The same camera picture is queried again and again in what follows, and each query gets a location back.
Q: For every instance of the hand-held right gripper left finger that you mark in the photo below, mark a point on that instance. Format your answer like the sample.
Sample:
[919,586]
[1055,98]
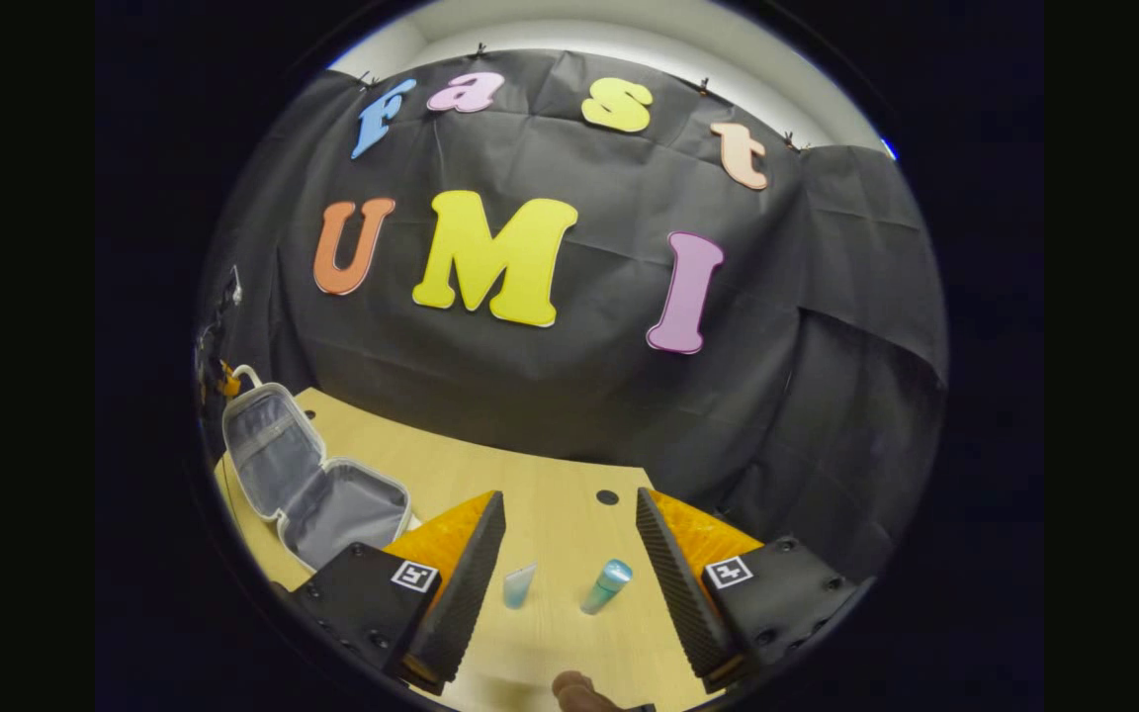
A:
[461,583]

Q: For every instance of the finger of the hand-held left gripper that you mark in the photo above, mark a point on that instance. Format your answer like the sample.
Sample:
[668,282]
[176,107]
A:
[229,382]

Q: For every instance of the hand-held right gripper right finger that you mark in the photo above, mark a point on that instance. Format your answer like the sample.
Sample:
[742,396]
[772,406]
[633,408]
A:
[678,583]

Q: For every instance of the small translucent blue tube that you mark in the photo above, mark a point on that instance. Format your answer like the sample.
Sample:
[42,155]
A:
[518,586]

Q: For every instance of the blue cylindrical bottle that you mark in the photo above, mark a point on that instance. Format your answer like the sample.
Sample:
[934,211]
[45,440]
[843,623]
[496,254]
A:
[605,587]

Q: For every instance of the white suitcase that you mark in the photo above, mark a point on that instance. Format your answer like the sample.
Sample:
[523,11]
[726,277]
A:
[342,504]

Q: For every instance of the black backdrop cloth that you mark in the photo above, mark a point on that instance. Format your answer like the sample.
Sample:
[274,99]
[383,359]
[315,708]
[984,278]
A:
[569,396]

